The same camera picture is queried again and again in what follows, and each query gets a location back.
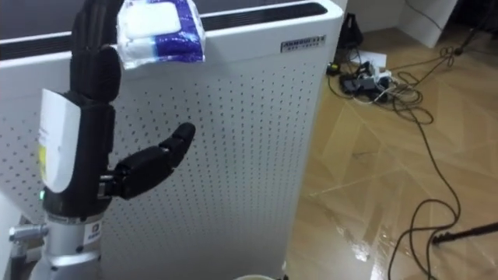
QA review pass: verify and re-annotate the black power adapter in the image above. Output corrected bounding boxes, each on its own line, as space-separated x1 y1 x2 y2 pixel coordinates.
339 73 390 103

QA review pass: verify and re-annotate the blue white wet wipes pack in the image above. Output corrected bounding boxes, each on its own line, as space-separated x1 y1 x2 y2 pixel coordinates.
115 0 206 70

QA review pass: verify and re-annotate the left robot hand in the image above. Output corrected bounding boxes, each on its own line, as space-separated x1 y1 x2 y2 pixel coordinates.
37 0 197 219

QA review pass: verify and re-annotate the white cabinet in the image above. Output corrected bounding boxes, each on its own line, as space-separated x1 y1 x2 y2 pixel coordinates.
397 0 458 49

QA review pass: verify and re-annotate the black floor cable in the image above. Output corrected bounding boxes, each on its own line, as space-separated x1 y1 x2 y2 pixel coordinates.
327 46 462 280

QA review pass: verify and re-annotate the black tripod leg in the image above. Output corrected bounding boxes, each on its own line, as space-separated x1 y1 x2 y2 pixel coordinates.
431 221 498 246

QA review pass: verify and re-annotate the white perforated air purifier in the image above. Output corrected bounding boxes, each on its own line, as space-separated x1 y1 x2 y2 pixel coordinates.
0 0 345 280

